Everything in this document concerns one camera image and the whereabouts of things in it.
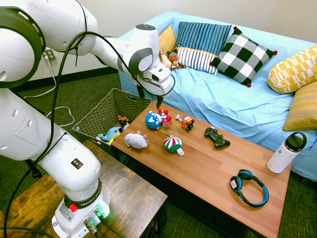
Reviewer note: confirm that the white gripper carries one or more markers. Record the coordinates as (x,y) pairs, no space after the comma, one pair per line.
(161,88)

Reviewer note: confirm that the orange black toy car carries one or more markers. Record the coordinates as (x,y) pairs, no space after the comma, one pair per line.
(187,122)

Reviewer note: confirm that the Captain America plush toy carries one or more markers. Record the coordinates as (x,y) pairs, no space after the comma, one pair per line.
(153,120)

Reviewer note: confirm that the small orange blue toy vehicle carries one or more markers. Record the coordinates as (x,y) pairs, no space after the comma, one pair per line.
(123,119)

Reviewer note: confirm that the brown plush toy blue hat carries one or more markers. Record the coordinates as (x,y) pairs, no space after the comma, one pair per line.
(174,59)

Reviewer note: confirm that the grey plush hippo toy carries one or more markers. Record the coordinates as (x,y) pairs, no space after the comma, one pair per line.
(135,140)

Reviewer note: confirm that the dark woven basket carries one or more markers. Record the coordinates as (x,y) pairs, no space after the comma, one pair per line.
(104,109)

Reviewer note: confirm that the blue whale plush toy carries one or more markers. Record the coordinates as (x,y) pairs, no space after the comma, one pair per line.
(112,132)

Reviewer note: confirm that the red green striped plush ornament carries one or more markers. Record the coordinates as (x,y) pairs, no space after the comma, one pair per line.
(173,143)

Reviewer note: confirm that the white navy striped pillow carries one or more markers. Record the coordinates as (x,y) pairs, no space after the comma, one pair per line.
(195,59)

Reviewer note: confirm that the plain yellow pillow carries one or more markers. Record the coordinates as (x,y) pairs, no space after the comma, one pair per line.
(167,39)

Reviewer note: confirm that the light blue covered sofa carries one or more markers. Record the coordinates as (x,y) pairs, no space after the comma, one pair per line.
(223,99)

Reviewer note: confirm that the black game controller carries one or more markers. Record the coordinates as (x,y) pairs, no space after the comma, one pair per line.
(216,137)

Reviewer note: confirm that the blue striped pillow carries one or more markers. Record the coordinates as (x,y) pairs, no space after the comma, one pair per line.
(200,37)

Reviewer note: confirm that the light wooden coffee table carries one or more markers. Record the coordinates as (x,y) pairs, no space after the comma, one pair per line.
(203,173)

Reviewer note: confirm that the dark rustic wooden stand table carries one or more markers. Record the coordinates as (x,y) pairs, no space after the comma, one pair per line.
(133,193)

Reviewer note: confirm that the black white checkered pillow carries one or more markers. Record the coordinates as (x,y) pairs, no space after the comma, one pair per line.
(241,58)

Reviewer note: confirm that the blue black headphones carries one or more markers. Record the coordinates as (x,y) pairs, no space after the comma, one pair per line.
(244,177)

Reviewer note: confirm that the white water bottle black lid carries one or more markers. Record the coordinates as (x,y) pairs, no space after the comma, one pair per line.
(281,155)

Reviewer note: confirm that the yellow white patterned bolster pillow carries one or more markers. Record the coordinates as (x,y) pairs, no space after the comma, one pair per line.
(294,72)

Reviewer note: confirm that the mustard striped pillow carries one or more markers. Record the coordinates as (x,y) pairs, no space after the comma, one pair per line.
(303,111)

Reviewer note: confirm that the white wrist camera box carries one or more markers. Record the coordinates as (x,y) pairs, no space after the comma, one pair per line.
(161,73)

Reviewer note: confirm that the white wall outlet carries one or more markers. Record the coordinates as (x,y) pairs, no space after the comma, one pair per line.
(49,54)

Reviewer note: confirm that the black camera tripod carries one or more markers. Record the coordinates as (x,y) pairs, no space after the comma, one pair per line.
(37,171)

